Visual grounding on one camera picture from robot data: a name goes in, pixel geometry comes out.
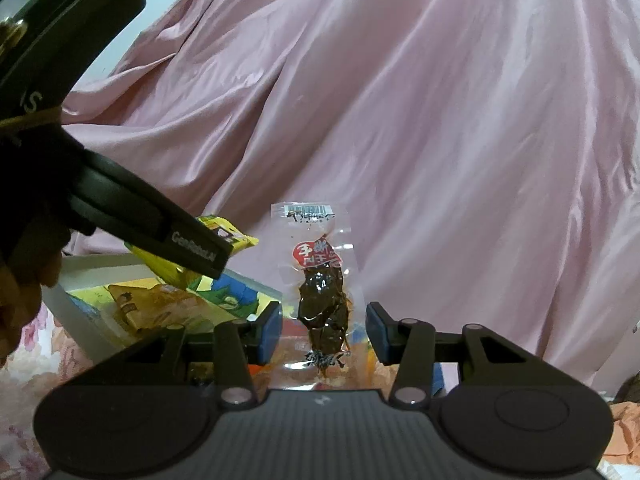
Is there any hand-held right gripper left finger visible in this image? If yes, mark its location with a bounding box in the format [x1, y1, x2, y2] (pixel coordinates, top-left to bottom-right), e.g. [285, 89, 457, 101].
[106, 301, 284, 409]

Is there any yellow snack packet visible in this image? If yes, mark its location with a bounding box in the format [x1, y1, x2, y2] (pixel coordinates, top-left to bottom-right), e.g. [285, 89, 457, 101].
[124, 214, 261, 292]

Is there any yellow and blue printed paper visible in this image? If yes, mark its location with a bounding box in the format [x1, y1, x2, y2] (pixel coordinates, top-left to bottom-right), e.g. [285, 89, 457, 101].
[69, 269, 282, 325]

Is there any brown-yellow snack packet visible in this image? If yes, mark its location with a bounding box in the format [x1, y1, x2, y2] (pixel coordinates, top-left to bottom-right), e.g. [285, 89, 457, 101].
[106, 282, 222, 337]

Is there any dark brown cloth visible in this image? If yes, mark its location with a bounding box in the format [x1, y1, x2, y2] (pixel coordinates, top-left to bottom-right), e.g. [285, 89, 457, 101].
[612, 375, 640, 404]

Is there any pink satin curtain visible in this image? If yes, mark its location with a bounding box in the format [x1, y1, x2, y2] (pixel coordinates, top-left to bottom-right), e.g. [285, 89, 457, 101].
[60, 0, 640, 391]

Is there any person's left hand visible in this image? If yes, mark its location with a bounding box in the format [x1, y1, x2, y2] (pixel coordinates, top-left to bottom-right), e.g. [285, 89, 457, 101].
[0, 222, 70, 362]

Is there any orange cloth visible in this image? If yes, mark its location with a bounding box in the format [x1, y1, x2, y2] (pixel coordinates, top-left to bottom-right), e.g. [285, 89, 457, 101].
[600, 400, 640, 472]

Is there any grey shallow box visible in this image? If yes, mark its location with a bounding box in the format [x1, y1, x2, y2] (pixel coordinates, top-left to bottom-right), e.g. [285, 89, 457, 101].
[41, 252, 447, 399]

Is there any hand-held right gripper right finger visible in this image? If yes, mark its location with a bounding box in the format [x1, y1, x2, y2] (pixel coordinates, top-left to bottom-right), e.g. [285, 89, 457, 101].
[365, 301, 542, 409]

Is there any clear packet of dark snack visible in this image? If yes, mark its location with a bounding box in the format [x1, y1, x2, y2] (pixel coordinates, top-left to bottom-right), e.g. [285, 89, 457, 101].
[270, 201, 359, 392]

